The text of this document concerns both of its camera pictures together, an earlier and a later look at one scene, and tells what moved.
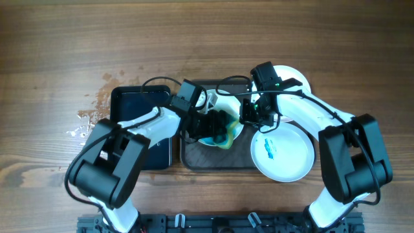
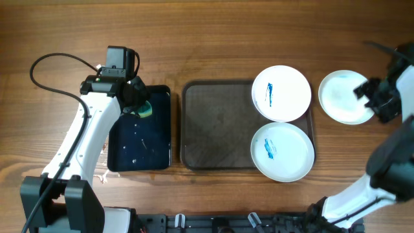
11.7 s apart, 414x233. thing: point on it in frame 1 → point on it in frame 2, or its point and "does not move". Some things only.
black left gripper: (211, 128) → (138, 82)
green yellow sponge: (235, 118) → (147, 112)
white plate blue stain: (212, 100) → (338, 101)
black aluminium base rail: (220, 222) does not move
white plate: (284, 154) does not move
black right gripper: (246, 118) → (385, 111)
